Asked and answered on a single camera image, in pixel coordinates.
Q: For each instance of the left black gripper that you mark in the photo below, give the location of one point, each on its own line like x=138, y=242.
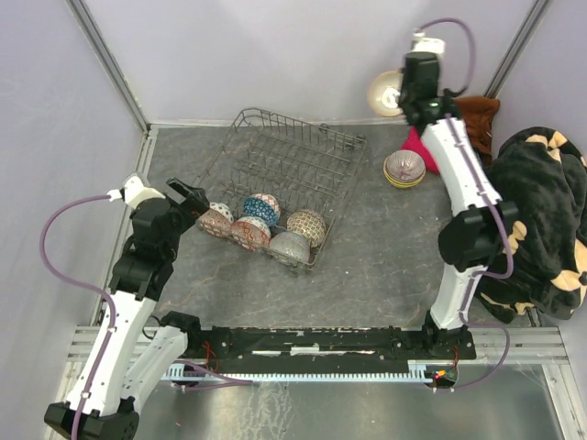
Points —
x=193, y=203

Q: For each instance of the red diamond pattern bowl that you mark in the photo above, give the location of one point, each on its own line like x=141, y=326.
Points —
x=217, y=220

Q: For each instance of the cream bowl orange rim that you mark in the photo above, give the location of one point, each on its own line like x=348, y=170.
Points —
x=384, y=94

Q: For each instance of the red geometric pattern bowl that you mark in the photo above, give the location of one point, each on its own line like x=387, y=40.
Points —
x=251, y=232

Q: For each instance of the blue triangle pattern bowl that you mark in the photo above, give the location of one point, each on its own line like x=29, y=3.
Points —
x=264, y=206

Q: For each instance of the purple striped bowl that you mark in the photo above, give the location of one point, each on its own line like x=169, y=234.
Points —
x=404, y=165

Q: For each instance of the grey wire dish rack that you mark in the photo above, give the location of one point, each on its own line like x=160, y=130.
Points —
x=303, y=165

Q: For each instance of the orange flower leaf bowl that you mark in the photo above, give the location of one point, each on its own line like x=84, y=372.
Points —
x=388, y=176

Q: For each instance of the yellow rim blue pattern bowl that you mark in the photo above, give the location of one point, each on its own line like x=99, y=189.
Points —
x=404, y=185

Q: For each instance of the grey hexagon pattern bowl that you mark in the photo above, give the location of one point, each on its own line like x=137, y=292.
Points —
x=290, y=248

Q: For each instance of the brown dotted pattern bowl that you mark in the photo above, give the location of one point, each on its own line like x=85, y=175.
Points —
x=310, y=224

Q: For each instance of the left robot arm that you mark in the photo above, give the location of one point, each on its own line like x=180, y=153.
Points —
x=107, y=399

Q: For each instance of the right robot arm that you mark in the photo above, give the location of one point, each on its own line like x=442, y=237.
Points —
x=474, y=244

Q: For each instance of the pink cloth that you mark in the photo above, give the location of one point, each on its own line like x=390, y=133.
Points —
x=414, y=143

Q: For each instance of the brown cloth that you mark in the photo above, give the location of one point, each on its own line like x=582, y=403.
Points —
x=478, y=113

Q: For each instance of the black flower blanket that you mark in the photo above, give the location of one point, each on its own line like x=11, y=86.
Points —
x=544, y=175

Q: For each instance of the black base bar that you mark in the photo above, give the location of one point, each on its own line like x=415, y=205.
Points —
x=318, y=349

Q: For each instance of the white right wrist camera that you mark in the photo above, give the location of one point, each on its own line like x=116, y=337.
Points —
x=422, y=43

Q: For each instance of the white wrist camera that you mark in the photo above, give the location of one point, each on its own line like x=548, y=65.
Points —
x=422, y=43
x=134, y=191

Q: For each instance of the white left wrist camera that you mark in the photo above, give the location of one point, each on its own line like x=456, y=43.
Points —
x=134, y=191

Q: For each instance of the light blue cable duct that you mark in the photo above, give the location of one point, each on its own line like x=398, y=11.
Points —
x=416, y=373

